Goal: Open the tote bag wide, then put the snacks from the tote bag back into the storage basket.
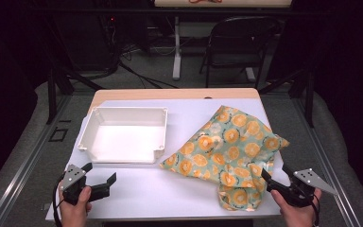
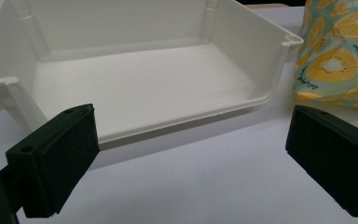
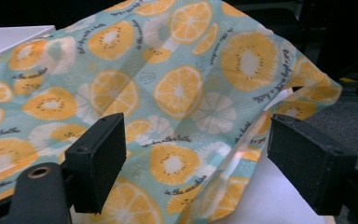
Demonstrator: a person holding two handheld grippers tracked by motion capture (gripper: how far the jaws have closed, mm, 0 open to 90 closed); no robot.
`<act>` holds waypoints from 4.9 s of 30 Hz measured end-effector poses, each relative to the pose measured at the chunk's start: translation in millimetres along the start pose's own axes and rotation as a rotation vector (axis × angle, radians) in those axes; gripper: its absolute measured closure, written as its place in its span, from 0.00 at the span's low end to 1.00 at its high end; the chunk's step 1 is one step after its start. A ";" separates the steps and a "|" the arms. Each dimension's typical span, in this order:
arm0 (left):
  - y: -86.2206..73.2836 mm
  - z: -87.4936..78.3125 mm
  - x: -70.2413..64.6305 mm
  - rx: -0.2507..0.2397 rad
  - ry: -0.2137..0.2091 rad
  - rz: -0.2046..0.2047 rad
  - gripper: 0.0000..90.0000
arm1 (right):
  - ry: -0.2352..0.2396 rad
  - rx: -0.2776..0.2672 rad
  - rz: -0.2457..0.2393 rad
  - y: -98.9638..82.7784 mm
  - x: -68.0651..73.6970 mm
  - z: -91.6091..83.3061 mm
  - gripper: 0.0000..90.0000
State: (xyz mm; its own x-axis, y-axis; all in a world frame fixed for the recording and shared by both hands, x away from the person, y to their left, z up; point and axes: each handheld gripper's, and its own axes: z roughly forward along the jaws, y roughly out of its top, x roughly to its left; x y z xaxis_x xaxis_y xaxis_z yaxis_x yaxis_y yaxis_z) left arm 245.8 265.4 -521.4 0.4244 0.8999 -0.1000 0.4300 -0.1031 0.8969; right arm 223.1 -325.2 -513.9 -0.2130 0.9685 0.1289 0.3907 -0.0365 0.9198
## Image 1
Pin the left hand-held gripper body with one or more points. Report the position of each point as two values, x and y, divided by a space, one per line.
72 179

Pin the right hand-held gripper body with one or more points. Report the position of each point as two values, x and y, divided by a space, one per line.
302 186

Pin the green cloth with orange print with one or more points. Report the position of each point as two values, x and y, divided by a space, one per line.
230 148

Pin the person's right hand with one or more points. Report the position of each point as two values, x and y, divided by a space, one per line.
296 214

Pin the person's left hand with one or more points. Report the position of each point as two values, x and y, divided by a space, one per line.
75 211

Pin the white plastic box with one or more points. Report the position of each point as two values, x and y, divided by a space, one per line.
123 142

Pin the white table mat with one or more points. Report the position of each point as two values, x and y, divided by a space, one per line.
157 189

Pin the black metal stand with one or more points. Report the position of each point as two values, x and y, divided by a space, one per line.
52 94
309 94

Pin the black folding chair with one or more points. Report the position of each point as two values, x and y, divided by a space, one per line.
239 44

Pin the white table leg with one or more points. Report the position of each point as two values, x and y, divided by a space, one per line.
177 47

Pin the aluminium floor rail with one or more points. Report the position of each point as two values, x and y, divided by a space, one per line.
327 164
22 167

